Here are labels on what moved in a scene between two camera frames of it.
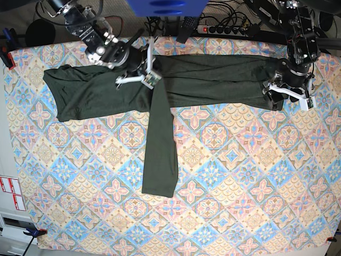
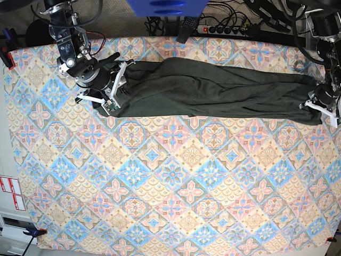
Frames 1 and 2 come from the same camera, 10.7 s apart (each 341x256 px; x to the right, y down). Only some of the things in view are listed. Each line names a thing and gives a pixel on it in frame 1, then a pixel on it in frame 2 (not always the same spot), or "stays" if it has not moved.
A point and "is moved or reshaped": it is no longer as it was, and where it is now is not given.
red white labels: (12, 185) stays
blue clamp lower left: (34, 233) stays
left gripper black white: (299, 86) → (327, 101)
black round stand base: (40, 32) stays
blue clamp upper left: (9, 44) stays
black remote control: (188, 24) stays
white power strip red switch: (230, 31) stays
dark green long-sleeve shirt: (183, 82) is moved or reshaped
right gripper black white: (138, 63) → (104, 78)
